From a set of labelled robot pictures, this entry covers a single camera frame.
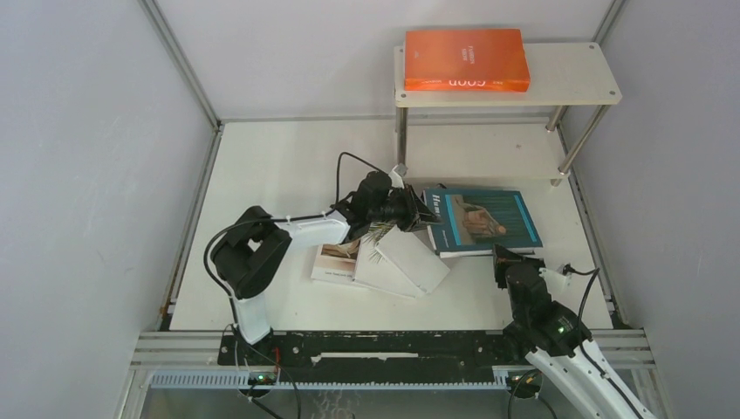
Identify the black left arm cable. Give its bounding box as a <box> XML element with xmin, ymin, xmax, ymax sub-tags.
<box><xmin>202</xmin><ymin>151</ymin><xmax>386</xmax><ymax>342</ymax></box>

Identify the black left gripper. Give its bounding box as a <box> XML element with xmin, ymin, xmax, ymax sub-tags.
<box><xmin>368</xmin><ymin>185</ymin><xmax>443</xmax><ymax>234</ymax></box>

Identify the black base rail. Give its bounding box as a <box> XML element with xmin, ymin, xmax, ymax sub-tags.
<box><xmin>216</xmin><ymin>331</ymin><xmax>531</xmax><ymax>386</ymax></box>

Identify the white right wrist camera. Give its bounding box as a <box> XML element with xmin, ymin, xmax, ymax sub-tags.
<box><xmin>538</xmin><ymin>268</ymin><xmax>572</xmax><ymax>299</ymax></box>

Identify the palm leaf cover book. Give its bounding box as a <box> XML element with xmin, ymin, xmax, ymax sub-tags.
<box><xmin>353</xmin><ymin>223</ymin><xmax>421</xmax><ymax>299</ymax></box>

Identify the coffee cover book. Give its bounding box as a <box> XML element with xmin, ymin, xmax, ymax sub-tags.
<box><xmin>310</xmin><ymin>239</ymin><xmax>360</xmax><ymax>285</ymax></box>

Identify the teal Humor book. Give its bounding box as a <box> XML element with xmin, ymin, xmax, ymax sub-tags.
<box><xmin>422</xmin><ymin>188</ymin><xmax>543</xmax><ymax>258</ymax></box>

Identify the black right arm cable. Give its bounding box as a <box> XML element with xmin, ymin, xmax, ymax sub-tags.
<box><xmin>505</xmin><ymin>263</ymin><xmax>648</xmax><ymax>419</ymax></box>

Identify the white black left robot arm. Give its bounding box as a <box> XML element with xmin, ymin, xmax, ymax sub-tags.
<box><xmin>202</xmin><ymin>170</ymin><xmax>442</xmax><ymax>364</ymax></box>

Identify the grey white plain book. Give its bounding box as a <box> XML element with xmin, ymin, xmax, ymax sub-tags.
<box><xmin>375</xmin><ymin>227</ymin><xmax>450</xmax><ymax>297</ymax></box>

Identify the white raised shelf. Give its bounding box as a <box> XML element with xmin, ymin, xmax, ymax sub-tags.
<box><xmin>394</xmin><ymin>43</ymin><xmax>622</xmax><ymax>184</ymax></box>

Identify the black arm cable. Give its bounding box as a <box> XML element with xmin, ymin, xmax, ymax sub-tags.
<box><xmin>505</xmin><ymin>263</ymin><xmax>648</xmax><ymax>419</ymax></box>
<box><xmin>202</xmin><ymin>151</ymin><xmax>386</xmax><ymax>342</ymax></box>

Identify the aluminium frame rail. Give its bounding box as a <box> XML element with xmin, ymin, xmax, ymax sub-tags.
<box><xmin>138</xmin><ymin>0</ymin><xmax>222</xmax><ymax>131</ymax></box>

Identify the orange hardcover book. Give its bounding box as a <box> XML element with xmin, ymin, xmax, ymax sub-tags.
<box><xmin>403</xmin><ymin>28</ymin><xmax>531</xmax><ymax>93</ymax></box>

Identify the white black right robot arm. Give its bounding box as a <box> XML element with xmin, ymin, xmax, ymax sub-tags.
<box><xmin>492</xmin><ymin>244</ymin><xmax>654</xmax><ymax>418</ymax></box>

